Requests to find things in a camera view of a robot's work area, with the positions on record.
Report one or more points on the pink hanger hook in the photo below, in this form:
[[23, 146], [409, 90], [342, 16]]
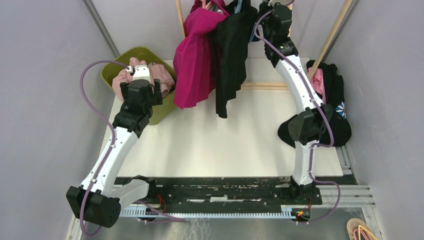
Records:
[[207, 4]]

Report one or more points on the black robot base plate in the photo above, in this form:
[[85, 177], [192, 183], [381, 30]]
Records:
[[229, 195]]

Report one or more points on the light blue hanger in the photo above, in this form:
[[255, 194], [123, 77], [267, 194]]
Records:
[[253, 38]]

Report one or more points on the magenta skirt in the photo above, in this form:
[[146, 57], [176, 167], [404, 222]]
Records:
[[197, 57]]

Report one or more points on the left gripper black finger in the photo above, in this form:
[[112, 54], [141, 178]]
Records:
[[124, 87], [158, 99]]

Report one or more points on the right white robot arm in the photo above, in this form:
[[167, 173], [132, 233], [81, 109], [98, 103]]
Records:
[[313, 116]]

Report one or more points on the grey wall conduit strip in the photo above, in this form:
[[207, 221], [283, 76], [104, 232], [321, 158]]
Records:
[[93, 12]]

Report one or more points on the grey toothed cable rail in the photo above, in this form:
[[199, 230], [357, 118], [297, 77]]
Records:
[[140, 211]]

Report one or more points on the pink cloth on pile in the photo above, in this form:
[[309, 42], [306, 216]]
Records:
[[318, 84]]

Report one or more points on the black garment pile with flower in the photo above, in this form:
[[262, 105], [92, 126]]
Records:
[[334, 89]]

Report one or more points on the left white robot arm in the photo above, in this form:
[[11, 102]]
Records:
[[96, 200]]

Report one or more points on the olive green plastic basket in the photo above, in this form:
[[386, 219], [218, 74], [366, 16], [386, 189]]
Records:
[[111, 70]]

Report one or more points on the light pink dress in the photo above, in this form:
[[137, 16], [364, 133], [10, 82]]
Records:
[[156, 71]]

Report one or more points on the wooden clothes rack frame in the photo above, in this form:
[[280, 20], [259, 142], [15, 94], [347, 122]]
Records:
[[337, 24]]

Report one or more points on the grey-blue plastic hanger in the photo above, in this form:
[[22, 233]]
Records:
[[238, 7]]

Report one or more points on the hangers bundle in corner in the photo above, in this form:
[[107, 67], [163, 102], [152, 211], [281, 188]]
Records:
[[358, 230]]

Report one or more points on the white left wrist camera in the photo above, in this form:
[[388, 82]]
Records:
[[141, 72]]

